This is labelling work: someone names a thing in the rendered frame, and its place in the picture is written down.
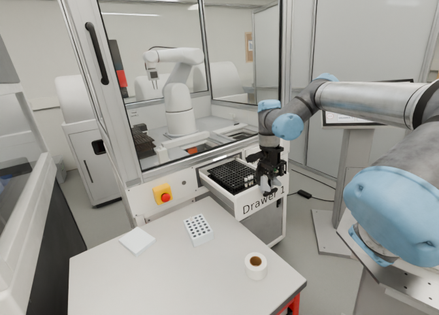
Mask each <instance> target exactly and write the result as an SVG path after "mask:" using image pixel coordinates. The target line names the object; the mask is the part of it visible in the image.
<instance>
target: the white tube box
mask: <svg viewBox="0 0 439 315"><path fill-rule="evenodd" d="M183 222H184V227H185V230H186V232H187V234H188V236H189V238H190V240H191V243H192V245H193V247H196V246H199V245H201V244H204V243H206V242H208V241H210V240H212V239H214V232H213V230H212V228H211V227H210V226H209V224H208V222H207V221H206V220H205V218H204V216H203V215H202V214H198V215H196V216H193V220H192V221H190V219H189V218H188V219H186V220H183Z"/></svg>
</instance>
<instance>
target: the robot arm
mask: <svg viewBox="0 0 439 315"><path fill-rule="evenodd" d="M318 110H324V111H328V112H333V113H337V114H342V115H345V116H351V117H354V118H359V119H363V120H368V121H371V122H377V123H380V124H385V125H391V126H394V127H399V128H403V129H409V130H412V132H411V133H410V134H409V135H407V136H406V137H404V138H403V139H402V140H401V141H400V142H398V143H397V144H396V145H394V147H392V148H391V149H390V150H389V151H387V152H386V153H385V154H384V155H383V156H381V157H380V158H379V159H377V160H376V161H375V162H374V163H373V164H371V165H370V166H369V167H367V168H366V169H363V170H362V171H359V172H358V173H357V174H356V175H355V176H354V177H353V179H352V181H351V182H350V183H349V184H347V186H346V187H345V188H344V192H343V198H344V202H345V204H346V206H347V208H348V209H349V210H350V211H351V215H352V216H353V217H354V218H355V219H356V220H357V223H356V224H353V225H352V226H351V228H349V229H348V233H349V235H350V237H351V238H352V239H353V240H354V241H355V242H356V243H357V244H358V245H359V246H360V247H361V248H362V249H363V250H364V251H365V252H366V253H367V254H368V255H369V256H370V257H371V258H372V259H373V260H374V261H375V262H376V263H377V264H378V265H380V266H382V267H387V266H388V265H392V264H394V262H395V261H396V260H397V259H398V258H401V259H403V260H404V261H406V262H408V263H411V264H412V265H416V266H418V267H435V266H437V265H439V79H437V80H435V81H434V82H432V83H401V82H339V80H338V79H337V78H336V77H335V76H333V75H330V74H329V73H323V74H321V75H319V76H318V77H317V78H315V79H313V81H311V83H310V84H309V85H307V87H305V89H303V90H302V91H301V92H300V93H299V94H298V95H296V96H295V97H294V98H293V99H292V100H290V102H288V104H286V105H285V106H284V107H283V108H282V109H281V102H280V101H279V100H275V99H269V100H264V101H260V102H259V103H258V111H257V113H258V131H259V133H258V136H259V149H260V150H261V151H259V152H257V153H255V154H250V155H248V157H245V158H246V161H247V163H254V162H255V161H257V160H258V159H260V160H259V161H258V163H257V168H256V172H255V179H256V182H257V185H258V187H259V190H260V192H261V193H262V195H263V194H264V192H265V191H268V192H270V191H271V189H273V187H274V186H281V185H282V183H281V182H280V181H279V180H278V179H277V176H283V175H284V174H287V161H285V160H282V159H280V154H281V152H283V151H284V147H282V146H280V138H281V139H283V140H286V141H292V140H295V139H296V138H298V137H299V136H300V135H301V133H302V131H303V129H304V122H306V121H307V120H308V119H309V118H310V117H312V116H313V115H314V114H315V113H316V112H317V111H318ZM284 165H285V170H284ZM263 174H264V176H263ZM265 175H266V176H265ZM267 177H268V183H267Z"/></svg>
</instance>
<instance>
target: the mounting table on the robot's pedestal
mask: <svg viewBox="0 0 439 315"><path fill-rule="evenodd" d="M356 223H357V220H356V219H355V218H354V217H353V216H352V215H351V211H350V210H349V209H348V208H347V207H346V209H345V211H344V214H343V216H342V219H341V221H340V223H339V226H338V228H337V230H336V234H337V235H338V236H339V237H340V238H341V239H342V241H343V242H344V243H345V245H346V246H347V247H348V248H349V249H350V250H351V251H352V253H353V254H354V255H355V257H356V258H357V259H358V260H359V261H360V262H361V264H362V265H363V266H364V268H365V269H366V270H367V271H368V272H369V273H370V275H371V276H372V277H373V279H374V280H375V281H376V282H377V283H378V284H379V285H380V286H382V287H385V291H384V293H386V294H388V295H390V296H392V297H394V298H395V299H398V300H399V301H402V302H404V303H406V304H408V305H410V306H412V307H414V308H417V309H419V310H421V311H423V312H425V313H427V314H429V315H439V284H437V283H434V282H431V281H430V280H427V279H424V278H421V277H420V276H417V275H414V274H412V273H409V272H407V271H404V270H402V269H399V268H397V267H394V266H392V265H388V266H387V267H382V266H380V265H378V264H377V263H376V262H375V261H374V260H373V259H372V258H371V257H370V256H367V255H365V254H362V253H360V252H358V251H355V250H353V246H354V243H355V241H354V240H353V239H352V238H351V237H350V235H349V233H348V229H349V228H351V226H352V225H353V224H356Z"/></svg>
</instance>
